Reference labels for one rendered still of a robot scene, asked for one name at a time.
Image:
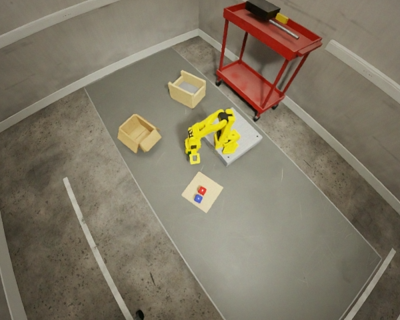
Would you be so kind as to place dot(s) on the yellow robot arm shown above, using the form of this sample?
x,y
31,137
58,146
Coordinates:
x,y
223,137

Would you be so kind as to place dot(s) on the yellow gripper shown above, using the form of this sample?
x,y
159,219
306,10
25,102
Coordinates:
x,y
194,156

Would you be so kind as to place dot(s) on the blue die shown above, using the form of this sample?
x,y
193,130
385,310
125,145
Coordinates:
x,y
198,199

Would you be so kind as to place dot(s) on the beige flat mat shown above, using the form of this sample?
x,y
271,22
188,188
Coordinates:
x,y
213,190

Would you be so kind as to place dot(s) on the red die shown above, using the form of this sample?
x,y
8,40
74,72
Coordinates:
x,y
202,190

